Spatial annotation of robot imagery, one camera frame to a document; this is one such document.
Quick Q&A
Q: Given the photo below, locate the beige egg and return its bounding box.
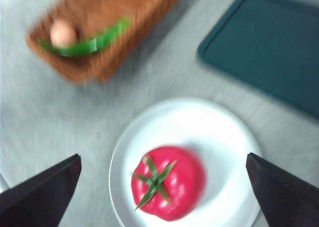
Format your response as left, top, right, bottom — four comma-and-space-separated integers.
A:
49, 18, 77, 48

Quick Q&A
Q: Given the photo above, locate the red tomato with green stem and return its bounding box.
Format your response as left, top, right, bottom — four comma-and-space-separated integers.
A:
130, 145, 207, 222

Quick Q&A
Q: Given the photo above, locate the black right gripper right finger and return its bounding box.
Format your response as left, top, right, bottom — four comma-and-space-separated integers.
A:
246, 152, 319, 227

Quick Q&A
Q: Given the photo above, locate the dark rectangular tray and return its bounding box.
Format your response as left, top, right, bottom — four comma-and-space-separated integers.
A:
196, 0, 319, 123

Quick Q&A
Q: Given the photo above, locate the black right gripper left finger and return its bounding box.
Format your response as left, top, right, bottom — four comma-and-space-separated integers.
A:
0, 153, 82, 227

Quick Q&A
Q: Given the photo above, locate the pale grey round plate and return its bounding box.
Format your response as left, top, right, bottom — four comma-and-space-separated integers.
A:
108, 97, 263, 227

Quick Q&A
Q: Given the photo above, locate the brown wicker basket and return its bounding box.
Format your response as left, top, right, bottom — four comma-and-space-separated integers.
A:
25, 0, 185, 85

